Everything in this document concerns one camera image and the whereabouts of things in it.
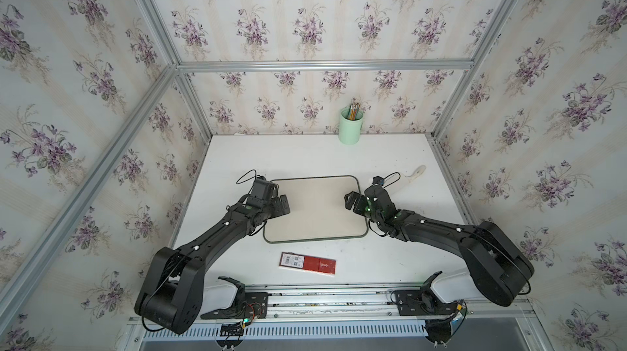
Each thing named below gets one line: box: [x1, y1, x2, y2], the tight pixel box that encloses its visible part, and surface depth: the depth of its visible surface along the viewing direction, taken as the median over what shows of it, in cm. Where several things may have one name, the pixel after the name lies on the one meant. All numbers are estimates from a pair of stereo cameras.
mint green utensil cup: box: [338, 106, 365, 145], surface depth 116 cm
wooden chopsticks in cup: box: [347, 102, 361, 120], surface depth 113 cm
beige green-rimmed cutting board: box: [263, 175, 370, 244], surface depth 100 cm
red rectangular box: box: [278, 252, 337, 276], surface depth 82 cm
